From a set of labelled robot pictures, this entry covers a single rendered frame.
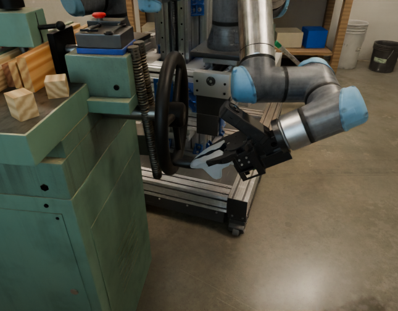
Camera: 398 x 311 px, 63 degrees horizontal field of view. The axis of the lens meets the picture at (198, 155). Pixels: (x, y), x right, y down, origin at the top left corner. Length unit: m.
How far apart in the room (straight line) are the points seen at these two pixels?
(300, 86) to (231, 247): 0.99
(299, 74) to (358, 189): 1.41
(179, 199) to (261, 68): 0.96
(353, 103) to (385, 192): 1.47
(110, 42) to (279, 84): 0.35
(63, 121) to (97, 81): 0.13
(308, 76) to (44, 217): 0.63
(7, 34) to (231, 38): 0.75
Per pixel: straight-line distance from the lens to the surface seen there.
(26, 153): 0.59
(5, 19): 0.82
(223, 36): 1.27
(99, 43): 0.72
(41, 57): 0.76
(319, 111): 0.64
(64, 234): 0.80
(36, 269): 0.94
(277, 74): 0.69
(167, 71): 0.67
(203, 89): 1.20
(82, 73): 0.75
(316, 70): 0.72
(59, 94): 0.69
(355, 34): 3.98
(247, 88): 0.67
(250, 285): 1.42
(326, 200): 1.89
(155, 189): 1.55
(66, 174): 0.69
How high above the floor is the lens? 1.15
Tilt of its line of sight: 33 degrees down
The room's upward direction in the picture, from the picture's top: straight up
